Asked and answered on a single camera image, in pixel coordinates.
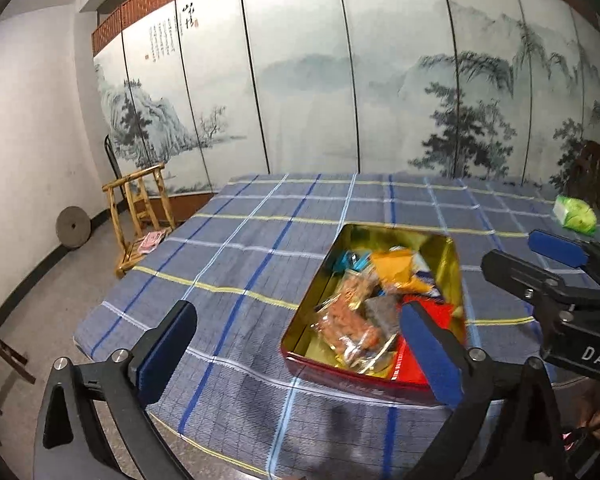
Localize white blue cracker packet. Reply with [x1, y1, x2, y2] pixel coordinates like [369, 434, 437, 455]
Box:
[412, 252, 443, 296]

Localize painted landscape folding screen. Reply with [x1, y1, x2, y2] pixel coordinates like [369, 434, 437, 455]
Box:
[92, 0, 600, 196]

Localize blue plaid tablecloth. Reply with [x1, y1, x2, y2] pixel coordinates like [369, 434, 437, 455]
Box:
[74, 172, 600, 478]

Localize red snack packet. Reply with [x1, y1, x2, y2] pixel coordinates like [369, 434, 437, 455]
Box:
[391, 300, 457, 387]

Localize red tin box gold inside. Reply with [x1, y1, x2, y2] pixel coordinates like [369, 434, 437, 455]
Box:
[280, 223, 468, 407]

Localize green packet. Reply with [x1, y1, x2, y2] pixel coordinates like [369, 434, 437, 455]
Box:
[552, 195, 598, 236]

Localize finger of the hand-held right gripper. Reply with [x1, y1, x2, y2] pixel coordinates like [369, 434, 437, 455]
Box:
[481, 249, 562, 305]
[527, 230, 600, 289]

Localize round grey millstone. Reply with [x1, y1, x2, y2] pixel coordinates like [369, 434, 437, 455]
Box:
[56, 206, 91, 250]

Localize clear peanut packet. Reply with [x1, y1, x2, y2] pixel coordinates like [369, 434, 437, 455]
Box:
[312, 300, 398, 361]

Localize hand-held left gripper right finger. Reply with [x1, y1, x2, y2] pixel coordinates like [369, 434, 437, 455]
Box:
[400, 301, 573, 480]

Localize dark wooden chair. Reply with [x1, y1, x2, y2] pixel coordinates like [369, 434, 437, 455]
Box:
[565, 140, 600, 221]
[0, 307, 37, 443]

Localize dark grey snack packet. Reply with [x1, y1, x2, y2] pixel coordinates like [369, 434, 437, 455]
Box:
[365, 295, 403, 336]

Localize bamboo chair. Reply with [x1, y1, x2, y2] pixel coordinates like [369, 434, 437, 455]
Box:
[102, 162, 177, 278]

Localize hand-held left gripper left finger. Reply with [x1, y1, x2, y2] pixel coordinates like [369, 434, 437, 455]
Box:
[34, 300, 198, 480]

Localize pink printed packet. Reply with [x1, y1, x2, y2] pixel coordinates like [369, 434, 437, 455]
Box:
[129, 230, 170, 255]

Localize clear blue ended candy packet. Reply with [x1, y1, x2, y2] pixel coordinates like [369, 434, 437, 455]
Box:
[332, 251, 371, 273]

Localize clear orange label snack packet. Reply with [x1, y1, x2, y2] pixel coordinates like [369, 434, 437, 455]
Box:
[337, 269, 381, 306]

